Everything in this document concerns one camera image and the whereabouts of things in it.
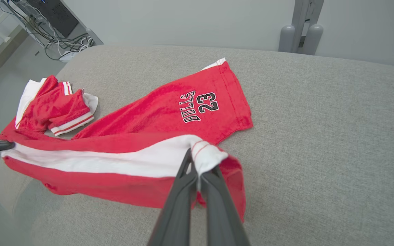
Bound grey cylindrical post foot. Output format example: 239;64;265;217
302;23;324;56
278;25;296;53

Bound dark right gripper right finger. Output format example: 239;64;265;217
200;166;251;246

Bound black floor cable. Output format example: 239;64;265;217
0;0;93;61

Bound white floor cable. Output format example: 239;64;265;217
55;34;95;52

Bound grey fabric sofa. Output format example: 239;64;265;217
0;44;394;246

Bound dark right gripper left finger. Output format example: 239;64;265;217
147;149;198;246

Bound black cabinet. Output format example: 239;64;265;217
26;0;80;38

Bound white power strip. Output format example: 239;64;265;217
60;51;81;63

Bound red white Bulls jersey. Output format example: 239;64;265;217
15;75;99;137

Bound red Bulls 23 shorts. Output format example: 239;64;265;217
0;58;254;222

